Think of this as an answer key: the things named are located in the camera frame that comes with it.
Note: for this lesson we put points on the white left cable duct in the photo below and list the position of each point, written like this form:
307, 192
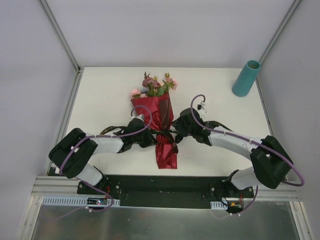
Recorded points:
79, 201

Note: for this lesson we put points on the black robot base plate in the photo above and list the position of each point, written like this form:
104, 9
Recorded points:
178, 200

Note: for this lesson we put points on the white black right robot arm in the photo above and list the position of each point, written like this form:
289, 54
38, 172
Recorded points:
268, 169

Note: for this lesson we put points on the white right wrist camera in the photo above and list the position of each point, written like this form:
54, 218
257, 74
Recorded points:
201, 107

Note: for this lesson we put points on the white right cable duct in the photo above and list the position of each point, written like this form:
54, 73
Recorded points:
219, 205

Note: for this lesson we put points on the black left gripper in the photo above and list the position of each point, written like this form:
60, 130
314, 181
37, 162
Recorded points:
147, 139

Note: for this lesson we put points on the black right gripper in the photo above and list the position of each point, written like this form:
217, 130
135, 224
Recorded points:
181, 128

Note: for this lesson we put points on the black ribbon gold lettering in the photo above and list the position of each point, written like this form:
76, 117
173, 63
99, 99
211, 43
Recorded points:
162, 132

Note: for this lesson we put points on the teal cone vase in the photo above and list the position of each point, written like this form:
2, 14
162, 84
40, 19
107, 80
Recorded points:
246, 78

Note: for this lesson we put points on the red flower bouquet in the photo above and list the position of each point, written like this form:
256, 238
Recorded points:
153, 101

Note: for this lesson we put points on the white cable duct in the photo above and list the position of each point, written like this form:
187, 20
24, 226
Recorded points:
79, 201
219, 205

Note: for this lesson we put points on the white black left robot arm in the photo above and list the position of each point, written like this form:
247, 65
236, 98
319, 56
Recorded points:
72, 154

